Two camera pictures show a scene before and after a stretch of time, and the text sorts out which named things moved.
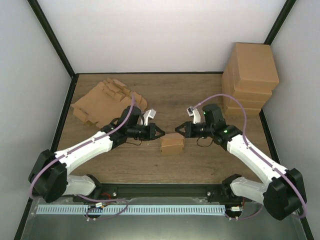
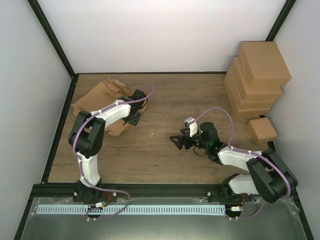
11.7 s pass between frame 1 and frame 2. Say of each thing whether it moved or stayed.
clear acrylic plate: stayed
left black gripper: moved
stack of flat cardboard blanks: stayed
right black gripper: moved
